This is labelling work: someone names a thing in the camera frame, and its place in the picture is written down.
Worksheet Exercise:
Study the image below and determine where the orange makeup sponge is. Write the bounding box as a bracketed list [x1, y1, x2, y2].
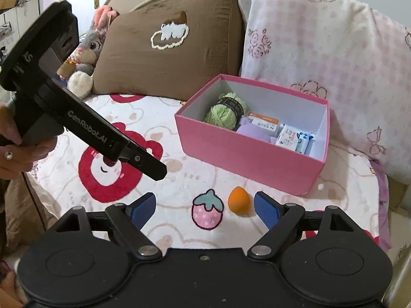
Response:
[227, 186, 251, 215]

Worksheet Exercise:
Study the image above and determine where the small white tissue pack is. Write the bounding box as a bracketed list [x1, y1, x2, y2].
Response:
[275, 124, 299, 151]

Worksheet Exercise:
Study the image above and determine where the clear plastic floss box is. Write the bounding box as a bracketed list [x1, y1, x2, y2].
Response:
[247, 112, 282, 134]

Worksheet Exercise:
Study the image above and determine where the purple plush toy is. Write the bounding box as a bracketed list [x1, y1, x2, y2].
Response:
[236, 116, 277, 145]

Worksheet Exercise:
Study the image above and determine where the green yarn ball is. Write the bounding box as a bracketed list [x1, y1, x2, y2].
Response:
[203, 92, 249, 131]

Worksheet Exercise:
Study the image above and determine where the blue wet wipes pack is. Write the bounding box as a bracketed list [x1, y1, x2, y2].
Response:
[295, 131, 314, 154]

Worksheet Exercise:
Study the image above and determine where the person left hand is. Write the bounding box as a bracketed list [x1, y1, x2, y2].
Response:
[0, 103, 57, 180]

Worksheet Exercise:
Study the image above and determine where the grey bunny plush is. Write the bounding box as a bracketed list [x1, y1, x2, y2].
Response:
[57, 5, 118, 99]

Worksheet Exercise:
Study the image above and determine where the bear print blanket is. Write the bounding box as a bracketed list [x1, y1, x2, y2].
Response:
[29, 95, 391, 250]

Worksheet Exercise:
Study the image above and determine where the pink cardboard box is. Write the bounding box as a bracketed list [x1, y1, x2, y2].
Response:
[175, 74, 330, 195]

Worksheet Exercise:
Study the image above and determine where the brown pillow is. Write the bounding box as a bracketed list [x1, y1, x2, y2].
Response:
[93, 0, 245, 101]

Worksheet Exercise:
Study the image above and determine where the pink checked pillow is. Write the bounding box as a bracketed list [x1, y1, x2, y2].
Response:
[238, 0, 410, 184]

